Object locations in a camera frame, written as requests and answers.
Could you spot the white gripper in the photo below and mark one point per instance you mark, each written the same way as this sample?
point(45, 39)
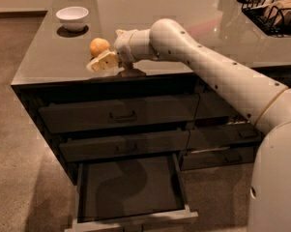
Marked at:
point(123, 46)

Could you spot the orange fruit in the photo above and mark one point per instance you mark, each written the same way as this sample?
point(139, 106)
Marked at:
point(97, 46)

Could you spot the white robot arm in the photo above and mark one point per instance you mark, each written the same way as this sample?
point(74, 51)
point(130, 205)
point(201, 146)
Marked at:
point(266, 103)

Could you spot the top left drawer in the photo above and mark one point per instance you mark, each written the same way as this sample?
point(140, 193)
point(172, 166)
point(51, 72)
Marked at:
point(99, 115)

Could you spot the middle left drawer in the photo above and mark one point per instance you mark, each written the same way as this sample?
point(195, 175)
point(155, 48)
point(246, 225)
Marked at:
point(124, 145)

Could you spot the top right drawer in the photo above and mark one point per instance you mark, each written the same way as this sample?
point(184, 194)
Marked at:
point(211, 105)

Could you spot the middle right drawer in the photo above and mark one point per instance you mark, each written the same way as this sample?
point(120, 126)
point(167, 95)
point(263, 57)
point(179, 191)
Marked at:
point(223, 136)

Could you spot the open bottom left drawer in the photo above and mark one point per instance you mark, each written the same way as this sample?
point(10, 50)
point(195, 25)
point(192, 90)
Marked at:
point(131, 195)

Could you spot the white ceramic bowl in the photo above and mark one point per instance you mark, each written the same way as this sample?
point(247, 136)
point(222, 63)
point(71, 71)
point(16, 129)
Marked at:
point(73, 18)

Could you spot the dark cabinet counter island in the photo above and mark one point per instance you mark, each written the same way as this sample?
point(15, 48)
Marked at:
point(54, 69)

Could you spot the black wire basket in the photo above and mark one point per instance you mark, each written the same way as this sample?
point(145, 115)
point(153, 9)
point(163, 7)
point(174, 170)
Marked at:
point(254, 10)

